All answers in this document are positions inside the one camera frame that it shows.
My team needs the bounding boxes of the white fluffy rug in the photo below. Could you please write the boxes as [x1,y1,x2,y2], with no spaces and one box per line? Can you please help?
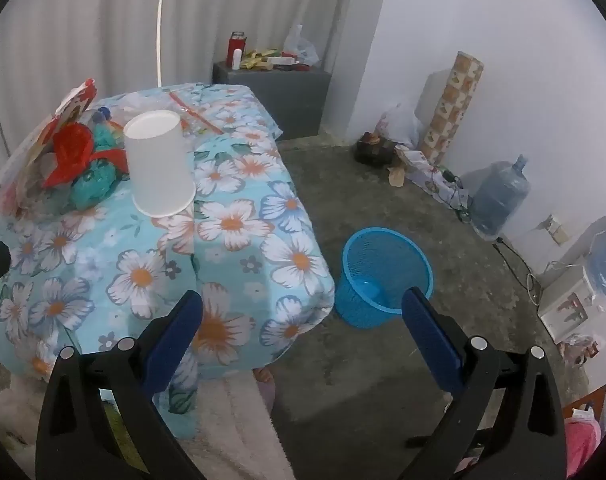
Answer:
[183,374,295,480]

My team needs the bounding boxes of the grey cabinet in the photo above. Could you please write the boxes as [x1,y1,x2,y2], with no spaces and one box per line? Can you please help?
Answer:
[213,62,332,141]

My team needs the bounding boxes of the white hanging cable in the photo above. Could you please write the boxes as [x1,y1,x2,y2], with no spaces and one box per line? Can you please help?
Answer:
[155,0,172,88]

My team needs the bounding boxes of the clear packet with orange stripes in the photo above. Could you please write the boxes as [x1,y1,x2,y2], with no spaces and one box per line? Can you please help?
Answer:
[170,91,225,136]

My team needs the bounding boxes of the white printed packaging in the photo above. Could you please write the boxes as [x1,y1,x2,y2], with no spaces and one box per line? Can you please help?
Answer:
[395,145,471,197]

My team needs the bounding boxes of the dark brown clutter heap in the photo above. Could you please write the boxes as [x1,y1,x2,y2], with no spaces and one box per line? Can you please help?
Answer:
[355,131,401,165]

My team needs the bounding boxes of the blue plastic basket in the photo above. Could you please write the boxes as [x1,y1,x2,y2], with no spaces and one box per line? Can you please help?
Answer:
[335,227,435,330]

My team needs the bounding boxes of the red thermos flask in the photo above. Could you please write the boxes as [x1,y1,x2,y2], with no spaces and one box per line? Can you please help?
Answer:
[226,31,246,68]

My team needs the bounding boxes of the white printed appliance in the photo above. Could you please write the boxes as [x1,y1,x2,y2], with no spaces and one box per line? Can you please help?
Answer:
[537,265,604,343]

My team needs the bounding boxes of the red and white snack packet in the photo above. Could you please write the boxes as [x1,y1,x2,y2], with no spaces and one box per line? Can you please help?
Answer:
[0,79,98,211]

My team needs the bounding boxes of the cardboard box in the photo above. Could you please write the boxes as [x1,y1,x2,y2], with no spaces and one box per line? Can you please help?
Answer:
[565,384,606,431]

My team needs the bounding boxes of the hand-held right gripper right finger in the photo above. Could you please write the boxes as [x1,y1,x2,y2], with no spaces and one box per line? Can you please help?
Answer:
[400,287,568,480]

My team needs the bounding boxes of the red plastic bag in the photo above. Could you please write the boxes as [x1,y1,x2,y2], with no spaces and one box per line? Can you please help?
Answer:
[42,122,129,188]

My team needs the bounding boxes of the patterned paper roll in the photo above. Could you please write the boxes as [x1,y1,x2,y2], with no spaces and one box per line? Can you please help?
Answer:
[417,51,484,166]

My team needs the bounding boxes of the pink cloth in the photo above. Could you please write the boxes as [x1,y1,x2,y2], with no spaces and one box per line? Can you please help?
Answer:
[565,407,604,478]

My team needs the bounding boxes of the black floor cable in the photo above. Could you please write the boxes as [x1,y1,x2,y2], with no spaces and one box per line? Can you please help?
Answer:
[493,237,541,306]

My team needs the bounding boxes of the yellow packets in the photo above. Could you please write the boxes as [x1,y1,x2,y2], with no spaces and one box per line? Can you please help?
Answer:
[240,47,284,71]

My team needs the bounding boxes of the blue floral tablecloth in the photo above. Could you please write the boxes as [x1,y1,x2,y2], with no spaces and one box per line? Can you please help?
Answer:
[0,82,336,441]

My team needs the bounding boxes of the white plastic bag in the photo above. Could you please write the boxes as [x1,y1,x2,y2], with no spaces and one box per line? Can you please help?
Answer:
[283,25,320,67]
[378,100,426,148]

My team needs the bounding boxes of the green plastic bag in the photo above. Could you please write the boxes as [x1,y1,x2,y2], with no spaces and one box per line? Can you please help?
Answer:
[70,122,129,211]

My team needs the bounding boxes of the white paper cup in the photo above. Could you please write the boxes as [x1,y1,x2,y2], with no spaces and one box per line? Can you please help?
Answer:
[123,110,196,218]

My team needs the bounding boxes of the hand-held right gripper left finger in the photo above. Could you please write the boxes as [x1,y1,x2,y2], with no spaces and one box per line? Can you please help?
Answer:
[36,290,209,480]

